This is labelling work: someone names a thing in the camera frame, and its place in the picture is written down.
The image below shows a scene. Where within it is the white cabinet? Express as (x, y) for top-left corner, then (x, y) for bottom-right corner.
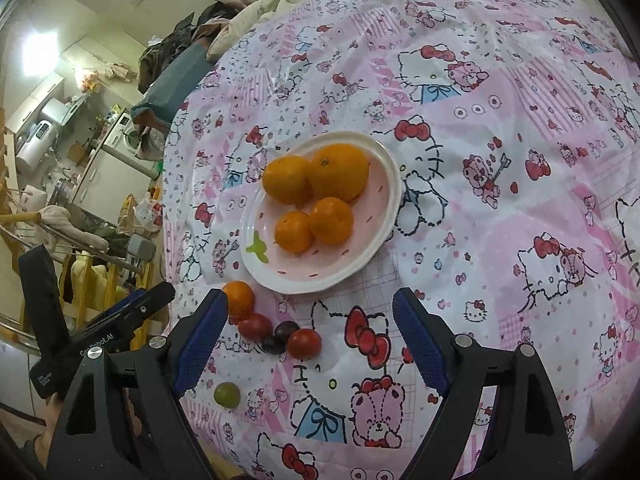
(70, 150), (151, 226)

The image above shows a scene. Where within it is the small mandarin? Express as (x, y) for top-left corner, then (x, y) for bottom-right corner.
(273, 210), (314, 255)

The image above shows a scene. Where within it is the dark plum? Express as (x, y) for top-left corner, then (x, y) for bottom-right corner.
(273, 321), (299, 342)
(260, 335), (286, 356)

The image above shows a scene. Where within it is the left hand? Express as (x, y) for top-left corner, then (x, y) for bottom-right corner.
(43, 393), (64, 440)

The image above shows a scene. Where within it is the large orange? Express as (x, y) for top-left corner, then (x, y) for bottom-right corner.
(307, 143), (369, 203)

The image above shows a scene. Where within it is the blue grey pillow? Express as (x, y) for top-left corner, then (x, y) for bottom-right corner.
(130, 41), (214, 130)

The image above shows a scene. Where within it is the medium orange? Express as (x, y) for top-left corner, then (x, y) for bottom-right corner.
(262, 155), (314, 206)

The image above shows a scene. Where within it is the pink white plate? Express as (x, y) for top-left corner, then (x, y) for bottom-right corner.
(240, 131), (402, 295)

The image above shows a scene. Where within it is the small orange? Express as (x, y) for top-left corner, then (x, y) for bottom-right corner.
(222, 281), (255, 325)

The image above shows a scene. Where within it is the dark clothes pile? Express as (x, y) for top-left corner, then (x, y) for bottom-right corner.
(138, 0), (246, 94)

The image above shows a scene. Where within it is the white washing machine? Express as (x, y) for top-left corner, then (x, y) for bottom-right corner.
(102, 110), (160, 180)

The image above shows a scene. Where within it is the green lime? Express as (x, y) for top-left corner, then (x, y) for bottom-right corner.
(214, 382), (241, 410)

